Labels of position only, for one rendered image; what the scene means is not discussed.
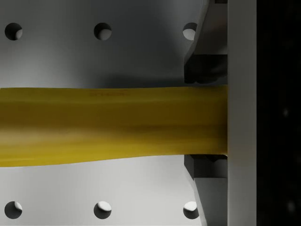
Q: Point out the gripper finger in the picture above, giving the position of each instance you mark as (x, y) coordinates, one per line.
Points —
(207, 168)
(207, 69)

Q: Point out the yellow banana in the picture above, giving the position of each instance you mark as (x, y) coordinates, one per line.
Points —
(105, 127)

